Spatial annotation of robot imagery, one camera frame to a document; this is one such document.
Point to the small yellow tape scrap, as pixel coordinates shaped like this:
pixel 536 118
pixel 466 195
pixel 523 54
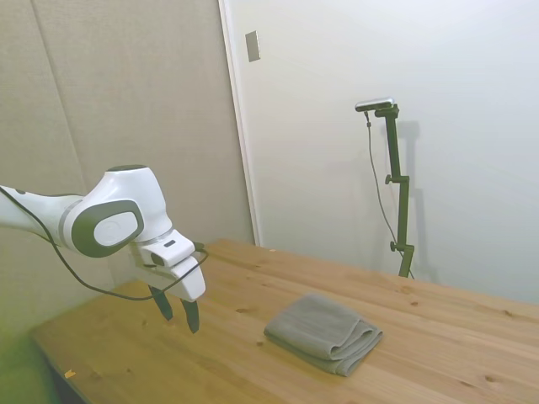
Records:
pixel 69 373

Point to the grey towel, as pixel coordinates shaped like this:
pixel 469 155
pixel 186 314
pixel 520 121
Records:
pixel 320 332

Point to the white door frame trim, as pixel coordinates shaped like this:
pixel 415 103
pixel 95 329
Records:
pixel 240 126

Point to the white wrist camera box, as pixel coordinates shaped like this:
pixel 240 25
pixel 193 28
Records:
pixel 174 248

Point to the grey wall plate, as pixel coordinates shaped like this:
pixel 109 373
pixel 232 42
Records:
pixel 252 46

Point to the silver camera on stand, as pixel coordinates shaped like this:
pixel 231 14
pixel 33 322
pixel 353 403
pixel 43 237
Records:
pixel 375 103

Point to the dark green camera stand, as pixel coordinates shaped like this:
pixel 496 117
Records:
pixel 402 202

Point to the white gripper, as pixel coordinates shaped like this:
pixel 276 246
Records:
pixel 189 284

